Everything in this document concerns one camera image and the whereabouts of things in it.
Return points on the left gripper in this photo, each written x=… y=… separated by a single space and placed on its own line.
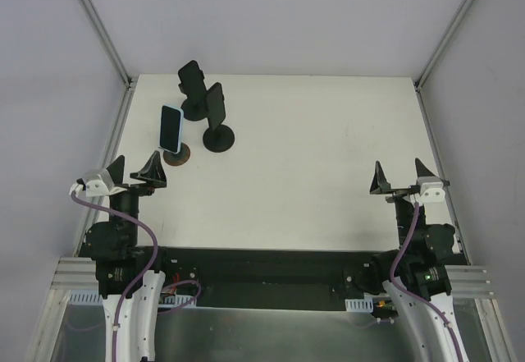
x=134 y=189

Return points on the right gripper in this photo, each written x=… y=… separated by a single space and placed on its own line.
x=402 y=192

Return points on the blue case phone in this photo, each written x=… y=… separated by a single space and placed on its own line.
x=170 y=129

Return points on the black round base stand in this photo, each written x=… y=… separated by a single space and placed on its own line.
x=218 y=138

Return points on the black phone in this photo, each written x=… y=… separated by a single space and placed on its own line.
x=192 y=83
x=215 y=106

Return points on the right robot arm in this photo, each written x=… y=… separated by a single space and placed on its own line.
x=414 y=276

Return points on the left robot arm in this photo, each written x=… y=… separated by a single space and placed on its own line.
x=129 y=277

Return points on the brown base phone stand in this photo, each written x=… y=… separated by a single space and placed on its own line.
x=179 y=158

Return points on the rear black phone stand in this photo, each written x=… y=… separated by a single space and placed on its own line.
x=194 y=106

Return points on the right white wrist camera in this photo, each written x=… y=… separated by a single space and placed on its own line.
x=430 y=190

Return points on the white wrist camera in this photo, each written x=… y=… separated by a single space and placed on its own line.
x=430 y=190
x=96 y=183

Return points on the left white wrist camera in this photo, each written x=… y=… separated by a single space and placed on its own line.
x=96 y=183

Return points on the right aluminium frame post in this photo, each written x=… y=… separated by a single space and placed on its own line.
x=450 y=31

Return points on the aluminium frame post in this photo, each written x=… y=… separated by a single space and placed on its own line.
x=105 y=40
x=450 y=31

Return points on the right white cable duct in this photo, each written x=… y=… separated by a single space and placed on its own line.
x=360 y=305

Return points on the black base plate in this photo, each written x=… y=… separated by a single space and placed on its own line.
x=274 y=279

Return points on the left aluminium frame post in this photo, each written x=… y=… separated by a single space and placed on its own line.
x=105 y=40

